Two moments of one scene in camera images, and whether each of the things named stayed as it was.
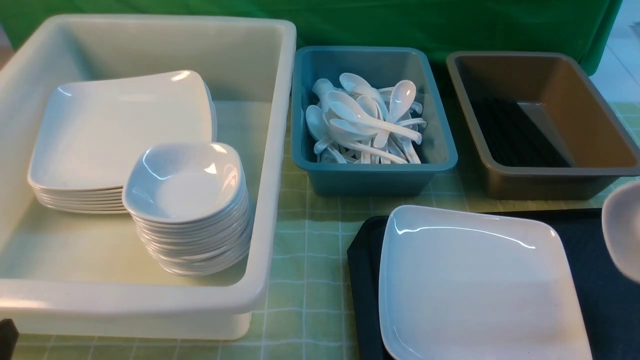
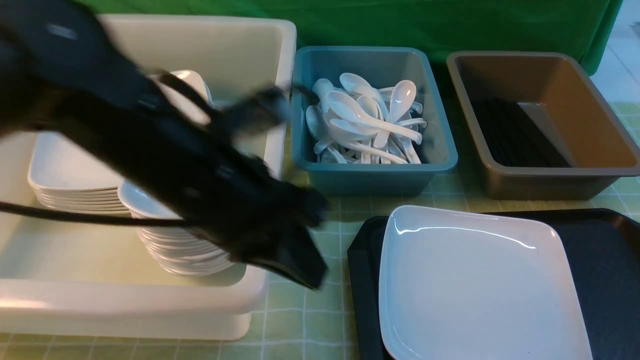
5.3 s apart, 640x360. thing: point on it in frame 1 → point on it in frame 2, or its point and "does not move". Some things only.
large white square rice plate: x=457 y=285 does not move
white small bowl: x=621 y=226 → x=140 y=204
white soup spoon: x=346 y=106 does not move
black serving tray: x=611 y=300 does not move
